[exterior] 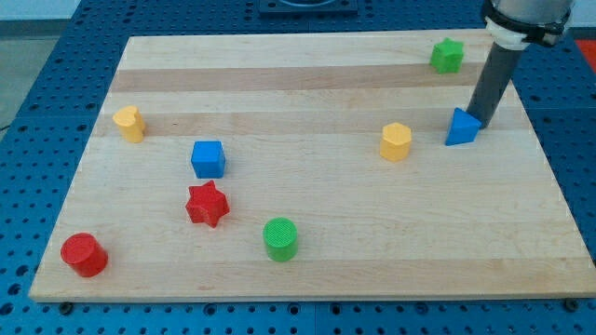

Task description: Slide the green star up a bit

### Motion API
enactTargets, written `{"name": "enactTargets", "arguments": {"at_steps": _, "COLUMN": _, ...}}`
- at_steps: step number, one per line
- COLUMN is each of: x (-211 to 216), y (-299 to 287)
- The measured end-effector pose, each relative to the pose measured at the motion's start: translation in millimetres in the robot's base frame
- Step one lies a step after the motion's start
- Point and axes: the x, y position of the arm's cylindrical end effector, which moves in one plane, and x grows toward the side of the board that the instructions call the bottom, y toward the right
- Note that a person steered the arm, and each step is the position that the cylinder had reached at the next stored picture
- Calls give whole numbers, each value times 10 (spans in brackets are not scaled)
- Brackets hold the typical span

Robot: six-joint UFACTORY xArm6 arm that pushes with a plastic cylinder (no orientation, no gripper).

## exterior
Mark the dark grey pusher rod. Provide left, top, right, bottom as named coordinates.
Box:
left=467, top=42, right=522, bottom=129

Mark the green star block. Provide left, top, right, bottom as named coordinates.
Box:
left=429, top=38, right=465, bottom=74

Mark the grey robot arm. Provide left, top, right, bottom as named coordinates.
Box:
left=467, top=0, right=574, bottom=128

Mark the red star block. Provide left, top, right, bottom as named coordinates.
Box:
left=185, top=181, right=230, bottom=228

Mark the blue triangle block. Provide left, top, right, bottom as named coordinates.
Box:
left=444, top=108, right=481, bottom=146

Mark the yellow hexagon block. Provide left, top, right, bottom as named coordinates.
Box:
left=380, top=123, right=412, bottom=162

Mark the light wooden board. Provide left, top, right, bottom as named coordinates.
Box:
left=29, top=30, right=595, bottom=302

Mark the green cylinder block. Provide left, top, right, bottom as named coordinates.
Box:
left=263, top=217, right=298, bottom=262

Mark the blue cube block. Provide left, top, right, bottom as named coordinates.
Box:
left=190, top=141, right=226, bottom=179

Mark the yellow heart block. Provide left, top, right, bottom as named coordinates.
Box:
left=112, top=105, right=146, bottom=143

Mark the red cylinder block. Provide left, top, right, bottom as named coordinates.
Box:
left=61, top=233, right=109, bottom=277

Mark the dark blue base plate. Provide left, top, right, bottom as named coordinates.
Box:
left=256, top=0, right=359, bottom=16

